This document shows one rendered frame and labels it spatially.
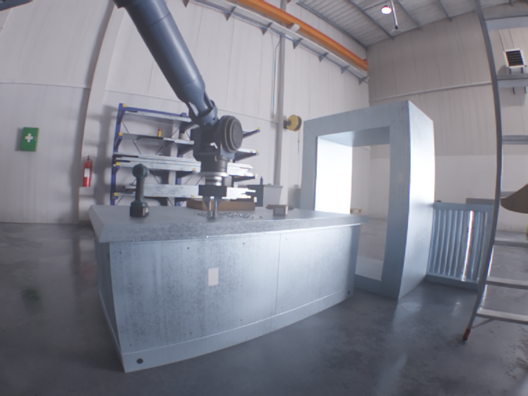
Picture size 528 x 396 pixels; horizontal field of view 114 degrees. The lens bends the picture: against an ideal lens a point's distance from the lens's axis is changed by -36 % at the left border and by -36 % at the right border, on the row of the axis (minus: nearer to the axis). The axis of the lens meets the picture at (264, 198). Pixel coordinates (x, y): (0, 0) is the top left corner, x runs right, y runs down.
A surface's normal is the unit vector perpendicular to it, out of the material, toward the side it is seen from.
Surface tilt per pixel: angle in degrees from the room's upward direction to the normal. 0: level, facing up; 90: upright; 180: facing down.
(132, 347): 90
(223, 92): 90
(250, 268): 90
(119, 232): 67
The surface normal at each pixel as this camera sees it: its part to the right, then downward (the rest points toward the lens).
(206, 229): 0.62, -0.34
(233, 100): 0.60, 0.04
